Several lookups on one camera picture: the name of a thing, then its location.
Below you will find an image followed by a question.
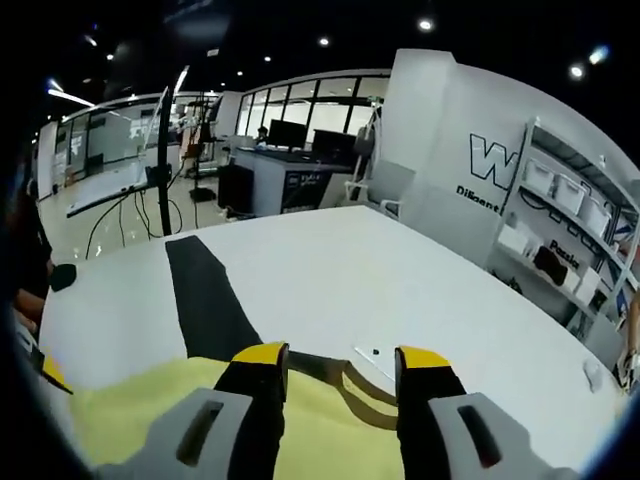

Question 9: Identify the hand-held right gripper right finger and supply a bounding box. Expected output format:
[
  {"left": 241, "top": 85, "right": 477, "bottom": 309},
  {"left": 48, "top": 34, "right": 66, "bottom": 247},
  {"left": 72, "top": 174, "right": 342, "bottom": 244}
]
[{"left": 394, "top": 344, "right": 581, "bottom": 480}]

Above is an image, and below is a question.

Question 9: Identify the person's dark clothing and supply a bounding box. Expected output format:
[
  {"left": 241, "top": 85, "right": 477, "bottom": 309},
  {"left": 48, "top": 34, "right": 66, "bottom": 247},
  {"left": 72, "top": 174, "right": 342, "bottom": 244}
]
[{"left": 0, "top": 149, "right": 54, "bottom": 321}]

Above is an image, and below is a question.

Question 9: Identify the grey metal shelving unit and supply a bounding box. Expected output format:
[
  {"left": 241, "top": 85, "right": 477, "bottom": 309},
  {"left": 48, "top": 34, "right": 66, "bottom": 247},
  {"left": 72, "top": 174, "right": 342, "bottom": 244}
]
[{"left": 492, "top": 117, "right": 640, "bottom": 347}]

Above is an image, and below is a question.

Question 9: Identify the white crumpled cloth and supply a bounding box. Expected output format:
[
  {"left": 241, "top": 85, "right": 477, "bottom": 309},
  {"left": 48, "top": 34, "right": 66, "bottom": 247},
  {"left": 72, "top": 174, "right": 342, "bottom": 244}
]
[{"left": 581, "top": 358, "right": 605, "bottom": 392}]

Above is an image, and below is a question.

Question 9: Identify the black computer monitor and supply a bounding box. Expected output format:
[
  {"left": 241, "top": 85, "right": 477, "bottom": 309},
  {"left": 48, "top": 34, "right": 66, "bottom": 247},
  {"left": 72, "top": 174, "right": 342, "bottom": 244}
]
[
  {"left": 268, "top": 119, "right": 308, "bottom": 151},
  {"left": 312, "top": 128, "right": 358, "bottom": 159}
]

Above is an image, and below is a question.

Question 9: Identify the black bag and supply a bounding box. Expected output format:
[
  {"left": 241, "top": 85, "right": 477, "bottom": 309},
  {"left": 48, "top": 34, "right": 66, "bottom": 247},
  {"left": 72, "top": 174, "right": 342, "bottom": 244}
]
[{"left": 531, "top": 246, "right": 570, "bottom": 287}]

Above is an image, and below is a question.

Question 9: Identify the black round object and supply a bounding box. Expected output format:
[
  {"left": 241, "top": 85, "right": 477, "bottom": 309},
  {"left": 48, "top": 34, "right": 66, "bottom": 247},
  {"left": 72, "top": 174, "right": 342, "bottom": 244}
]
[{"left": 49, "top": 263, "right": 79, "bottom": 294}]

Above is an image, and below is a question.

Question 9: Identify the black cabinet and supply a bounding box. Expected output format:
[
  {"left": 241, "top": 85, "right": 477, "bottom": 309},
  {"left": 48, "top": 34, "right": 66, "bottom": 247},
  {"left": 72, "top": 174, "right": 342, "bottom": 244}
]
[{"left": 217, "top": 164, "right": 255, "bottom": 214}]

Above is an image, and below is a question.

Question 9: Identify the white storage bin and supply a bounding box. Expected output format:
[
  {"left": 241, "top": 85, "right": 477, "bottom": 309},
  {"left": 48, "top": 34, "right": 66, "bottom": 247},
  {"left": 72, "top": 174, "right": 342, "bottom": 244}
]
[
  {"left": 556, "top": 174, "right": 587, "bottom": 212},
  {"left": 524, "top": 159, "right": 557, "bottom": 197},
  {"left": 582, "top": 196, "right": 614, "bottom": 237}
]

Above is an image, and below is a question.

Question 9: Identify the yellow colour-block garment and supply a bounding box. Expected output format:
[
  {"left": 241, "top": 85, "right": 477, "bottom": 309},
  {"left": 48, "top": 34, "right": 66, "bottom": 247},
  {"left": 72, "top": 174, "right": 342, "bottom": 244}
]
[{"left": 69, "top": 235, "right": 402, "bottom": 480}]

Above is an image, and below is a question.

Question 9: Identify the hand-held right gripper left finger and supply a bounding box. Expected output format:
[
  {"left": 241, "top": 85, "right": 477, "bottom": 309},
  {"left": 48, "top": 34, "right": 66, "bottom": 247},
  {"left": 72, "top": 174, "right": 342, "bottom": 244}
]
[{"left": 94, "top": 341, "right": 291, "bottom": 480}]

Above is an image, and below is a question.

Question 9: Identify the grey office counter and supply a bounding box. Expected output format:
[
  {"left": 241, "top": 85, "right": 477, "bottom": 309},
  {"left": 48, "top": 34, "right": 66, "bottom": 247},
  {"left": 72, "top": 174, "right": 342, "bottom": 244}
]
[{"left": 232, "top": 146, "right": 372, "bottom": 217}]

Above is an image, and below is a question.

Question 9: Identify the black cable bundle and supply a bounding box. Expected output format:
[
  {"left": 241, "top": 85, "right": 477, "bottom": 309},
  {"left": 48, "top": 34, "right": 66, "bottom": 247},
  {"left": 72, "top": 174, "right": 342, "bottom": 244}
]
[{"left": 84, "top": 188, "right": 202, "bottom": 262}]

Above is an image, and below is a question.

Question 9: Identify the white flat card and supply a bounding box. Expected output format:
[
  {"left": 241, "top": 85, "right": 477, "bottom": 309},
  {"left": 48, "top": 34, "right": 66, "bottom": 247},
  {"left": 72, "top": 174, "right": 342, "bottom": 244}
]
[{"left": 353, "top": 344, "right": 397, "bottom": 385}]

